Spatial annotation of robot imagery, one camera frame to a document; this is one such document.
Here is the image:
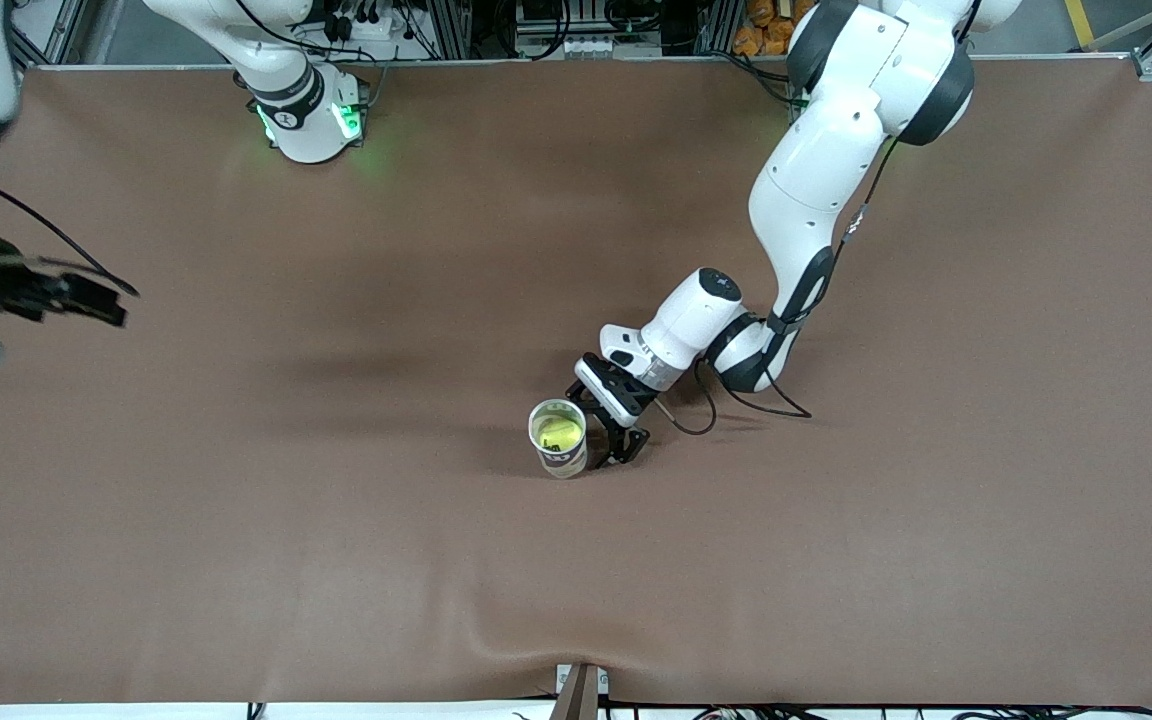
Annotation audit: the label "yellow-green tennis ball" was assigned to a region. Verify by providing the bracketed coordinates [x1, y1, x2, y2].
[534, 415, 582, 452]

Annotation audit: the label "clear Wilson tennis ball can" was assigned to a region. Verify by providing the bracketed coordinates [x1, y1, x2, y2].
[528, 398, 589, 479]

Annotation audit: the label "brown table mat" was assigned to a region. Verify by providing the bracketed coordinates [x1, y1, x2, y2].
[0, 58, 1152, 706]

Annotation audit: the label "long white power strip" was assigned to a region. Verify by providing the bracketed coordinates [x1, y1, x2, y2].
[514, 33, 665, 61]

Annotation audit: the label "white power strip, black plugs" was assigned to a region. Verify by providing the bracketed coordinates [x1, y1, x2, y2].
[321, 5, 407, 43]

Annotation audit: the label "orange snack bags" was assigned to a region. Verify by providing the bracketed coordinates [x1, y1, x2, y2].
[733, 0, 809, 58]

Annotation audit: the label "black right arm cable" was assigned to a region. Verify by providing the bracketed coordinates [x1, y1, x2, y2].
[0, 150, 143, 299]

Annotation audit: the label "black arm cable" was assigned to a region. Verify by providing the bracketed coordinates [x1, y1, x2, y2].
[661, 140, 902, 437]
[0, 150, 143, 299]

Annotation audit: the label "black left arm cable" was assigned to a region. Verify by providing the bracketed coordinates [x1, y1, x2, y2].
[661, 140, 902, 437]

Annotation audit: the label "white mounting bracket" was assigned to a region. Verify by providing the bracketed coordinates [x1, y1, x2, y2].
[556, 663, 610, 698]

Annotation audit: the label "brown grey stand post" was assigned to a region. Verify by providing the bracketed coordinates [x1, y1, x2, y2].
[549, 663, 600, 720]

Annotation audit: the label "aluminium frame strut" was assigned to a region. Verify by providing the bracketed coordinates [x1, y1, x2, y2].
[11, 0, 127, 69]

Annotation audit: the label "aluminium profile post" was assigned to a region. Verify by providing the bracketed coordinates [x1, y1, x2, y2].
[696, 0, 740, 57]
[433, 0, 477, 59]

